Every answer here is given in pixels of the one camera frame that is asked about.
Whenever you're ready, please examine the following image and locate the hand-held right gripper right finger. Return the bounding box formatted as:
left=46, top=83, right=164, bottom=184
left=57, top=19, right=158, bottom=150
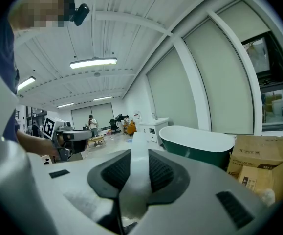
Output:
left=131, top=149, right=282, bottom=235

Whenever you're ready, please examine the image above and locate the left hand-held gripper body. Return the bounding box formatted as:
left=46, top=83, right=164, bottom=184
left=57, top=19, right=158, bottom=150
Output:
left=42, top=116, right=93, bottom=162

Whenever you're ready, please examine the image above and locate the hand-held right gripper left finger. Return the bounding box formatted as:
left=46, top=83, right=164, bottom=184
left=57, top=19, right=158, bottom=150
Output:
left=26, top=149, right=132, bottom=235

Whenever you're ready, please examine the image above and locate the white and green bathtub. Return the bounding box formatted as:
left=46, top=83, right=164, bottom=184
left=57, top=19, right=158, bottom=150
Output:
left=159, top=125, right=236, bottom=171

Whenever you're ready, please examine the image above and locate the white cleaning tool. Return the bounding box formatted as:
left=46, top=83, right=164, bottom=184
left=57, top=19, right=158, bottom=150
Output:
left=118, top=131, right=155, bottom=226

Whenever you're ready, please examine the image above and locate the person's left forearm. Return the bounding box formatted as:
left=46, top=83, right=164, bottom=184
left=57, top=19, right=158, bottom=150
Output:
left=16, top=129, right=60, bottom=157

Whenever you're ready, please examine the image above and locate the grey roller blind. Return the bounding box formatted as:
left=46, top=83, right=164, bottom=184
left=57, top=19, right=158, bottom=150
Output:
left=183, top=18, right=255, bottom=135
left=146, top=47, right=199, bottom=129
left=71, top=106, right=93, bottom=130
left=217, top=0, right=271, bottom=43
left=90, top=103, right=115, bottom=129

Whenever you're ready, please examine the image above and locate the low wooden table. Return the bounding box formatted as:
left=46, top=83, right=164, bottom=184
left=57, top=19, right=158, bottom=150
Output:
left=87, top=135, right=106, bottom=148

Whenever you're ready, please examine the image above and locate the beige box with black mark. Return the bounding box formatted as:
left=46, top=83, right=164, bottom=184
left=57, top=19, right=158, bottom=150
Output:
left=40, top=154, right=57, bottom=165

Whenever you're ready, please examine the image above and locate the black office chair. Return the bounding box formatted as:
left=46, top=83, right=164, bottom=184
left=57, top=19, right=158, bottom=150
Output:
left=109, top=119, right=121, bottom=133

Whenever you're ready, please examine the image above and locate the yellow armchair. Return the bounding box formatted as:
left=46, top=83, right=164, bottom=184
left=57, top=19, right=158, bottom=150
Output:
left=126, top=120, right=137, bottom=135

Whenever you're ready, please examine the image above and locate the small cardboard box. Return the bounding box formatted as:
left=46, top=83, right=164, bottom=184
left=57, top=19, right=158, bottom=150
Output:
left=238, top=165, right=280, bottom=196

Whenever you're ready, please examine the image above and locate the white fluffy cloth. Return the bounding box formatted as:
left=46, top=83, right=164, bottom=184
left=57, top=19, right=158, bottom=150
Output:
left=253, top=188, right=277, bottom=207

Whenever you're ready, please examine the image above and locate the white vanity cabinet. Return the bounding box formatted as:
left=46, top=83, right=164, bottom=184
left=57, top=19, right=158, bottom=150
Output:
left=138, top=117, right=170, bottom=147

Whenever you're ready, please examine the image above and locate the large cardboard box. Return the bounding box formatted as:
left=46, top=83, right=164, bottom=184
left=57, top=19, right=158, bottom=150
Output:
left=226, top=134, right=283, bottom=203

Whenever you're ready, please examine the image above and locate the person's dark blue shirt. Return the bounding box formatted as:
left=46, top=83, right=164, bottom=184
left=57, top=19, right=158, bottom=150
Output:
left=0, top=7, right=21, bottom=143

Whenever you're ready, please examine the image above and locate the person's head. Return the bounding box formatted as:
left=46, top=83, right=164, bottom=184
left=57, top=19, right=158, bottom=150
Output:
left=8, top=0, right=76, bottom=31

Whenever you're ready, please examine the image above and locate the dark framed window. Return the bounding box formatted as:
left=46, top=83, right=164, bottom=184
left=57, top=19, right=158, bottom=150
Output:
left=241, top=31, right=283, bottom=132

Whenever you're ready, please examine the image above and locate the black camera rig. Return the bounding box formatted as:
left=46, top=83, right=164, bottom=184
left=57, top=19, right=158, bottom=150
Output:
left=115, top=114, right=127, bottom=129

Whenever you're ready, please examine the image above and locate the black head camera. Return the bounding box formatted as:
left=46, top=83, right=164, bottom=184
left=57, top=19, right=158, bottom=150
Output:
left=70, top=3, right=91, bottom=27

